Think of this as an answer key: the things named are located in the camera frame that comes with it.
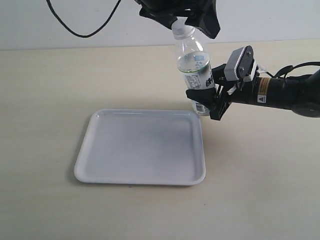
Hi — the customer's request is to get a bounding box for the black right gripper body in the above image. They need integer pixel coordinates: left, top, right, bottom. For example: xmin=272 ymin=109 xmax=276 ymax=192
xmin=209 ymin=77 xmax=254 ymax=121

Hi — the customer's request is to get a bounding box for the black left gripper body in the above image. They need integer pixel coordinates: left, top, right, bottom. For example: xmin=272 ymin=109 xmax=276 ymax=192
xmin=135 ymin=0 xmax=217 ymax=19

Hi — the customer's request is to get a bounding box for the white bottle cap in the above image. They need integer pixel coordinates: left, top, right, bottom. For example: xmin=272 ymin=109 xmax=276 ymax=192
xmin=171 ymin=18 xmax=195 ymax=38

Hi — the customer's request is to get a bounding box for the clear plastic drink bottle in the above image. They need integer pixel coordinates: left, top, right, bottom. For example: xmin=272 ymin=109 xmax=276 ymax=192
xmin=172 ymin=27 xmax=218 ymax=117

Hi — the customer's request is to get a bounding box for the white plastic tray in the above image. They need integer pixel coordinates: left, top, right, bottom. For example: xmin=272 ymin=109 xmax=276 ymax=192
xmin=73 ymin=109 xmax=206 ymax=186

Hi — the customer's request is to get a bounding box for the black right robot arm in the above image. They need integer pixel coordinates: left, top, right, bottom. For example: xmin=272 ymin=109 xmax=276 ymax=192
xmin=186 ymin=65 xmax=320 ymax=121

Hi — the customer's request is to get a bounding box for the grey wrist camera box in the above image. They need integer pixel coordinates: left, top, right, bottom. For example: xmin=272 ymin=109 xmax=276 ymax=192
xmin=223 ymin=45 xmax=258 ymax=83

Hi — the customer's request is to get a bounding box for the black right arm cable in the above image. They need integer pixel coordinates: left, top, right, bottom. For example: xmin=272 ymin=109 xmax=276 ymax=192
xmin=258 ymin=61 xmax=320 ymax=80

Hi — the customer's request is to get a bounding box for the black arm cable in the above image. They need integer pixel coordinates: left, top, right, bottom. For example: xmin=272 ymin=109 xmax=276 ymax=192
xmin=45 ymin=0 xmax=123 ymax=39
xmin=258 ymin=61 xmax=320 ymax=80

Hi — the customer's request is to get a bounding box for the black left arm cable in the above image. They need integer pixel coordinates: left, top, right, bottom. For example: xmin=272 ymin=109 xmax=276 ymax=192
xmin=45 ymin=0 xmax=123 ymax=39

